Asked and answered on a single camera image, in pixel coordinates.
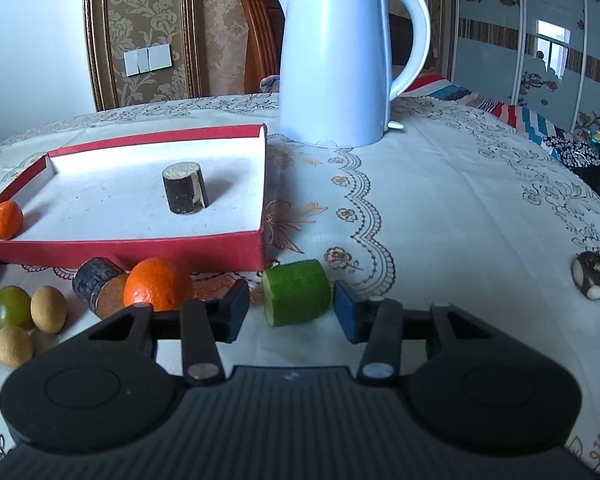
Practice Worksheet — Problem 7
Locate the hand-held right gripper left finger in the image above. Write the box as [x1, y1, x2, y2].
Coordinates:
[83, 279, 251, 387]

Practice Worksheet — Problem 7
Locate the green grape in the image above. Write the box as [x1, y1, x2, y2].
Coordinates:
[0, 285, 33, 329]

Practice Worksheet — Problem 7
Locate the white embroidered tablecloth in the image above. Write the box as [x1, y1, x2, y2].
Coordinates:
[0, 92, 600, 480]

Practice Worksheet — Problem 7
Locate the green cucumber piece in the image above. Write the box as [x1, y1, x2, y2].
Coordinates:
[261, 259, 332, 328]

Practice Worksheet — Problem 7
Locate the brown wall moulding frame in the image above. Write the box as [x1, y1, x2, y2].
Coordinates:
[82, 0, 203, 113]

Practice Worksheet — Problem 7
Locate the brown wooden chair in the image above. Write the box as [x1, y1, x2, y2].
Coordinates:
[237, 0, 438, 95]

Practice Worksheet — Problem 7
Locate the small orange mandarin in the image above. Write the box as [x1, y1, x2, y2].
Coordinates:
[0, 200, 24, 240]

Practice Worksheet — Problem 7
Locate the dark sugarcane piece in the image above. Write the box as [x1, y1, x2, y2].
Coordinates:
[162, 161, 209, 216]

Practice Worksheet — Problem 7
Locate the dark patterned cloth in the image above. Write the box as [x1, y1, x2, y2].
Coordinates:
[542, 130, 600, 201]

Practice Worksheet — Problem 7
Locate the wardrobe with floral sliding doors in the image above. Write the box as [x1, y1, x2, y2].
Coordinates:
[450, 0, 600, 133]

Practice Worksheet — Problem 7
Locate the white electric kettle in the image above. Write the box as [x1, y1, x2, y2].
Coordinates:
[272, 0, 432, 148]

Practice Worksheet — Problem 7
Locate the large orange mandarin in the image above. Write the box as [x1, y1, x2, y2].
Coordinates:
[123, 257, 195, 312]

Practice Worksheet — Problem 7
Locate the white wall light switch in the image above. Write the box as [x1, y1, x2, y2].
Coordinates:
[124, 43, 173, 77]

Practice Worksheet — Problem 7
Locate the dark eggplant piece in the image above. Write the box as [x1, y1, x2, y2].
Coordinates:
[72, 257, 131, 320]

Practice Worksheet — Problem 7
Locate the red cardboard box tray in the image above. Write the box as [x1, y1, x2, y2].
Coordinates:
[0, 124, 268, 272]

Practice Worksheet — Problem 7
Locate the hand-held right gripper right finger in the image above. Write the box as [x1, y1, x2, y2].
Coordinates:
[332, 281, 502, 387]

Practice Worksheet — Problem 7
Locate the tan longan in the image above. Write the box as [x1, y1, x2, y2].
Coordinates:
[0, 325, 34, 367]
[30, 285, 68, 335]

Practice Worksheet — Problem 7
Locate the striped colourful blanket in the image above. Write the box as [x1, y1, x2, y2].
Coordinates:
[400, 74, 571, 148]

